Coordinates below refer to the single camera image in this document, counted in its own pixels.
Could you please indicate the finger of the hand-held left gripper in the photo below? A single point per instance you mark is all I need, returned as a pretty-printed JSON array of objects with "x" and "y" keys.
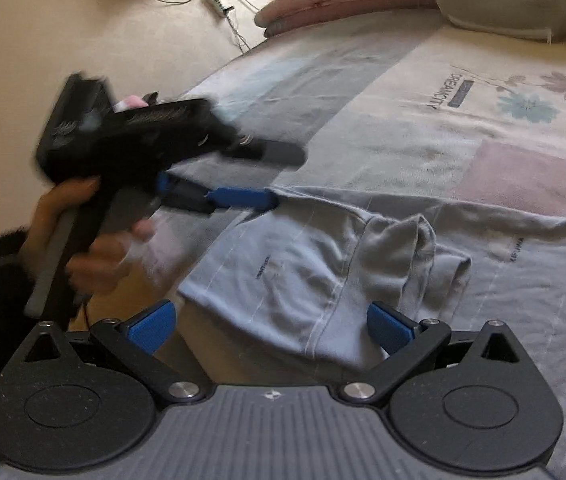
[
  {"x": 243, "y": 197},
  {"x": 268, "y": 152}
]

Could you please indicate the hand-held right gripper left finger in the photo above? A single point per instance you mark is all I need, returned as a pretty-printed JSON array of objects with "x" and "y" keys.
[{"x": 150, "y": 327}]

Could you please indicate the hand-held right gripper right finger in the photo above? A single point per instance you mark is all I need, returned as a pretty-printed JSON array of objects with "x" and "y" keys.
[{"x": 388, "y": 327}]

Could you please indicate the grey pants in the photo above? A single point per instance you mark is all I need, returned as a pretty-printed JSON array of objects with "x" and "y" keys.
[{"x": 388, "y": 270}]

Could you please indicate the pink folded clothes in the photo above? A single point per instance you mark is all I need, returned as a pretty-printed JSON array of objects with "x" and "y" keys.
[{"x": 130, "y": 102}]

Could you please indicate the white power strip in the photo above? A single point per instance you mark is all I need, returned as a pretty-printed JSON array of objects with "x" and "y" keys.
[{"x": 215, "y": 4}]

